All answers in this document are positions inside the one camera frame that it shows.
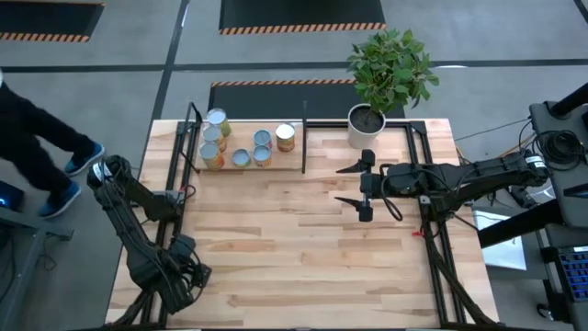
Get black beam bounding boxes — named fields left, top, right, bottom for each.
left=477, top=200, right=571, bottom=249

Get green leafy plant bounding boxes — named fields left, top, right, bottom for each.
left=346, top=29, right=440, bottom=115

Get black box blue light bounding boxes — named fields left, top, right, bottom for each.
left=0, top=179, right=26, bottom=211

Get grey metal desk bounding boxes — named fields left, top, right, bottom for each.
left=0, top=206, right=74, bottom=331

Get small green yellow can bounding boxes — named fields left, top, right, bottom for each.
left=252, top=144, right=274, bottom=168

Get person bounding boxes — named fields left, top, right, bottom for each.
left=0, top=68, right=107, bottom=220

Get blue keyboard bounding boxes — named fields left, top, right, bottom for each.
left=558, top=247, right=588, bottom=302

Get coiled black cable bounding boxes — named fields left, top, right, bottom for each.
left=532, top=130, right=588, bottom=172

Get teal rimmed cardboard can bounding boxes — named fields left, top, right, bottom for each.
left=253, top=129, right=274, bottom=149

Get white paper sheet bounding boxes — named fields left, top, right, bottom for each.
left=472, top=211, right=528, bottom=271

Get tall yellow green can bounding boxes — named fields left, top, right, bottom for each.
left=206, top=108, right=232, bottom=138

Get orange can silver lid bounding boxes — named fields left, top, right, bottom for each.
left=201, top=125, right=228, bottom=153

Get grey equipment cart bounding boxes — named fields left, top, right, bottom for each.
left=527, top=82, right=588, bottom=231

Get black mat orange stripes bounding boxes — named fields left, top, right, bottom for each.
left=218, top=0, right=387, bottom=37
left=0, top=0, right=106, bottom=44
left=207, top=79, right=406, bottom=120

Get white plant pot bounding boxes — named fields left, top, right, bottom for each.
left=346, top=103, right=387, bottom=150

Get red corn can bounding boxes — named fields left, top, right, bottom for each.
left=275, top=122, right=297, bottom=154

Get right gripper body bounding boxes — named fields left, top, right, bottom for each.
left=358, top=149, right=392, bottom=223

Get loose floor cables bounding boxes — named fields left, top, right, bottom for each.
left=454, top=117, right=537, bottom=185

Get black aluminium table frame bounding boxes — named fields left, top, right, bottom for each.
left=107, top=118, right=506, bottom=330

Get orange beans label can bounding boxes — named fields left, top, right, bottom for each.
left=198, top=142, right=226, bottom=172

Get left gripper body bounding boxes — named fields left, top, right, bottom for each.
left=158, top=234, right=213, bottom=316

